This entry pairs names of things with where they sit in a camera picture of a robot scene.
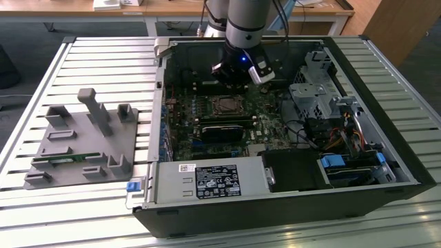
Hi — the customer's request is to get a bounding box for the grey plastic bracket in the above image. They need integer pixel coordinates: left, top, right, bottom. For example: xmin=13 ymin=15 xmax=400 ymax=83
xmin=331 ymin=96 xmax=367 ymax=119

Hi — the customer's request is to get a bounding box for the silver drive cage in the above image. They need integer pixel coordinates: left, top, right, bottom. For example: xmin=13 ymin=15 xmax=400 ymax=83
xmin=288 ymin=50 xmax=346 ymax=119

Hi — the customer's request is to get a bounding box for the green motherboard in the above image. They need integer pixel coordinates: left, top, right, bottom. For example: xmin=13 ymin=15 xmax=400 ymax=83
xmin=164 ymin=82 xmax=311 ymax=161

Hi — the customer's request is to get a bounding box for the grey data wire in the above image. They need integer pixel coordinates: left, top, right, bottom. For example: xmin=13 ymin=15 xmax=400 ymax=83
xmin=286 ymin=119 xmax=320 ymax=150

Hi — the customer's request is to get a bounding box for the blue disk carrier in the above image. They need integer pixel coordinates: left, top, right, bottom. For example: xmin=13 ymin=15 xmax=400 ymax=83
xmin=319 ymin=154 xmax=346 ymax=171

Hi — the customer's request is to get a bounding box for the black graphics card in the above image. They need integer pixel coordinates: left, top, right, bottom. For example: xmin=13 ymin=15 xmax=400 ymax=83
xmin=199 ymin=123 xmax=244 ymax=143

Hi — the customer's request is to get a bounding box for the CPU socket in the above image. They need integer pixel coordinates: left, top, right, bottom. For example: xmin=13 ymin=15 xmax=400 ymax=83
xmin=210 ymin=94 xmax=248 ymax=116

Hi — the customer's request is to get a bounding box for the wooden cabinet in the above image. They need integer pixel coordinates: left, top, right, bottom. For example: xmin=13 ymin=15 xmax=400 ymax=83
xmin=358 ymin=0 xmax=432 ymax=67

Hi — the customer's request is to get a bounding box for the metal socket cover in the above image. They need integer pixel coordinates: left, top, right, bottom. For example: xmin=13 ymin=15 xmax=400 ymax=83
xmin=212 ymin=95 xmax=247 ymax=116

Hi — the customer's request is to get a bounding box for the black plastic shroud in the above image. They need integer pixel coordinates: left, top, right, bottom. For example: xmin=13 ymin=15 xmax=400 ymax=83
xmin=262 ymin=149 xmax=332 ymax=193

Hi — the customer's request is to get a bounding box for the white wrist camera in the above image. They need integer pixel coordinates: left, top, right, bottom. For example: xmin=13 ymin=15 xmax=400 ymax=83
xmin=248 ymin=55 xmax=276 ymax=85

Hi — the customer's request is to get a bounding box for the pale blue teach pendant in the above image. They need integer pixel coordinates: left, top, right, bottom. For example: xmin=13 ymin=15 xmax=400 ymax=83
xmin=268 ymin=0 xmax=295 ymax=31

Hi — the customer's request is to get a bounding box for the silver power supply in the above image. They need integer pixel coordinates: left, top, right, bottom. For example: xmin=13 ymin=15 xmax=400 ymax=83
xmin=151 ymin=156 xmax=274 ymax=207

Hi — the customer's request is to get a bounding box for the green RAM stick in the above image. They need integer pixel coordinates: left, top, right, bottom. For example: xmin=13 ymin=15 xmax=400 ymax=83
xmin=48 ymin=152 xmax=104 ymax=165

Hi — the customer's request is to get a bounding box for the silver CPU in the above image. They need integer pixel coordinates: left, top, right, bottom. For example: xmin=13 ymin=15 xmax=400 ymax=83
xmin=219 ymin=99 xmax=240 ymax=111

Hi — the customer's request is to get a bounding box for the coloured power wire bundle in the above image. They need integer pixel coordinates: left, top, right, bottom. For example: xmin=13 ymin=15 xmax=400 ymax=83
xmin=324 ymin=129 xmax=367 ymax=150

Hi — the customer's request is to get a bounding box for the wooden desk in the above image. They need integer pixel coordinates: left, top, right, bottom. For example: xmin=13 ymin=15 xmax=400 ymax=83
xmin=0 ymin=0 xmax=356 ymax=37

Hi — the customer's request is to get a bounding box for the black PC case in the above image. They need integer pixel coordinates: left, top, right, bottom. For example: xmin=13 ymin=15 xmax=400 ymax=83
xmin=132 ymin=36 xmax=438 ymax=239

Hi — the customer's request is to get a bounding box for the silver chipset heatsink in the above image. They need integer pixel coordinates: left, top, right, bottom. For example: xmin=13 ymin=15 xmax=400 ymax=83
xmin=248 ymin=144 xmax=268 ymax=157

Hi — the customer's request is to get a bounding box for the grey parts rack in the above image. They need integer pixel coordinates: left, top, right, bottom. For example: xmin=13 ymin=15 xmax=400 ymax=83
xmin=23 ymin=87 xmax=142 ymax=191

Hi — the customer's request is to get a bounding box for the black RAM stick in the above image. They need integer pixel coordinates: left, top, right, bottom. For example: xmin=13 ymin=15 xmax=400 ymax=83
xmin=198 ymin=115 xmax=256 ymax=122

